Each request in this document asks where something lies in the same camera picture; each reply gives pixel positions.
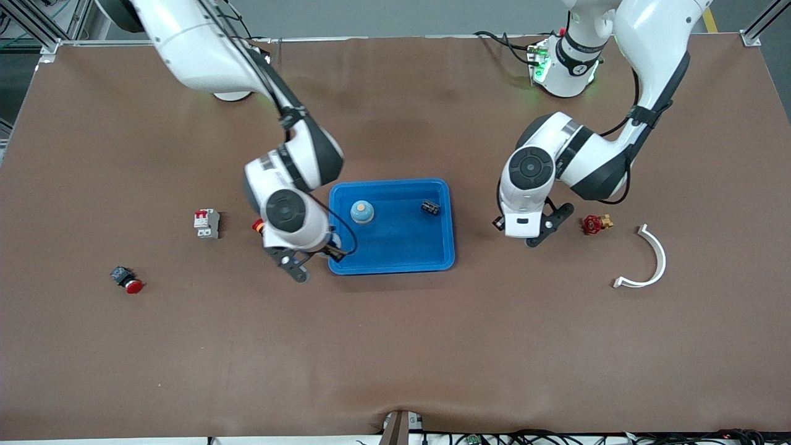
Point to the dark brown cylindrical capacitor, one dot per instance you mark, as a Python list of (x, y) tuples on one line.
[(431, 207)]

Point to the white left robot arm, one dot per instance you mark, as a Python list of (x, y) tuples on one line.
[(655, 43)]

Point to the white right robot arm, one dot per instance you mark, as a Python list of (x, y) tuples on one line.
[(204, 49)]

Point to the blue plastic tray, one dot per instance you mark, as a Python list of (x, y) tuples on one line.
[(401, 247)]

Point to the table cover sheet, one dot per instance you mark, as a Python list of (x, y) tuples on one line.
[(395, 346)]

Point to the red push button grey body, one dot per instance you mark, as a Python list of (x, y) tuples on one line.
[(126, 279)]

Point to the orange black emergency stop switch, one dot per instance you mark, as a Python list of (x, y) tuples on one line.
[(257, 225)]

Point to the white circuit breaker red switch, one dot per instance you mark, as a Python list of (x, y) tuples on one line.
[(207, 224)]

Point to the white curved plastic bracket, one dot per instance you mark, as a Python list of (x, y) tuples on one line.
[(660, 259)]

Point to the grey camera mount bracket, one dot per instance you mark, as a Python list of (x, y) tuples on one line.
[(398, 429)]

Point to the aluminium frame profile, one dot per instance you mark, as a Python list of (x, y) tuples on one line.
[(763, 25), (43, 28)]

